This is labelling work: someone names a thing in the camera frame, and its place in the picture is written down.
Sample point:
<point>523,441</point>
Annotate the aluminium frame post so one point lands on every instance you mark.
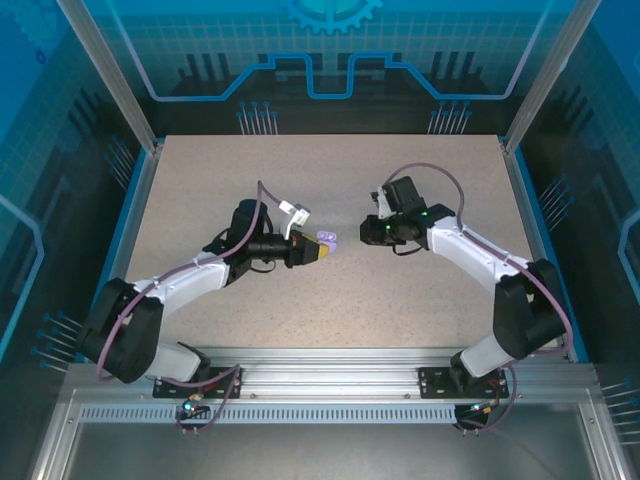
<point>554,75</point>
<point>121,85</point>

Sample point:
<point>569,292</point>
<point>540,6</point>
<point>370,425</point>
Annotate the blue edged aluminium side rail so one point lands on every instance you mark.
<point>544,235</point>
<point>124,250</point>

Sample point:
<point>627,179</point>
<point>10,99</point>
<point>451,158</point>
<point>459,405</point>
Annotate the grey metal tray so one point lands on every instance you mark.
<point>325,450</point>

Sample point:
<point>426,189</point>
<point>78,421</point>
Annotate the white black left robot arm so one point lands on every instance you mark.
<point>135,330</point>

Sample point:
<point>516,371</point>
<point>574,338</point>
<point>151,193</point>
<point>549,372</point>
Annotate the small connector board green light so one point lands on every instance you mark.
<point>191,407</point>
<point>480,407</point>

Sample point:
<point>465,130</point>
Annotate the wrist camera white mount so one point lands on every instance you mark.
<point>384,205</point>
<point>300,216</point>

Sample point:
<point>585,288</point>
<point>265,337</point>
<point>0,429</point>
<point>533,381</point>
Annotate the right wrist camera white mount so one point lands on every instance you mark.
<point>384,205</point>

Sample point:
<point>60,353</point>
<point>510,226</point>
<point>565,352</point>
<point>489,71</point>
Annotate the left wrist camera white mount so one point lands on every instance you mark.
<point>300,216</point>

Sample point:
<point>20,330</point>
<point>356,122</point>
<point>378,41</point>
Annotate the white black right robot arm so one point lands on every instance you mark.
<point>525,310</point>

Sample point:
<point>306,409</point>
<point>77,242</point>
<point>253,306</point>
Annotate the wide aluminium base rail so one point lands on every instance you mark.
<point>325,370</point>

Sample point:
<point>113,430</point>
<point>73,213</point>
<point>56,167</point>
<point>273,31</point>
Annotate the purple round earbud charging case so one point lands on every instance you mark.
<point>334,245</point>

